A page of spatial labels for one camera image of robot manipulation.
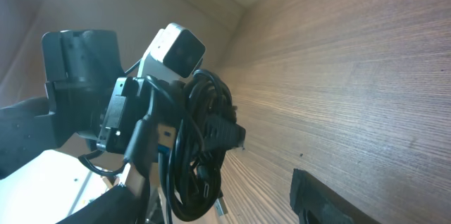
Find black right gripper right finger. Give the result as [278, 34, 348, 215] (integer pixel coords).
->
[290, 168, 378, 224]

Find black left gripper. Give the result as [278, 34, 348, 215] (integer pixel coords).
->
[97, 77, 246, 154]

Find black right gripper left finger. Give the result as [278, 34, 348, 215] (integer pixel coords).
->
[58, 184, 150, 224]

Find black USB cable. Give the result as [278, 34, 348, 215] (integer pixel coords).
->
[123, 68, 239, 223]

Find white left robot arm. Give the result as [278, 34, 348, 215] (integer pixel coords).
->
[1, 23, 246, 223]

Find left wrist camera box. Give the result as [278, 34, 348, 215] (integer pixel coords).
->
[137, 23, 206, 82]

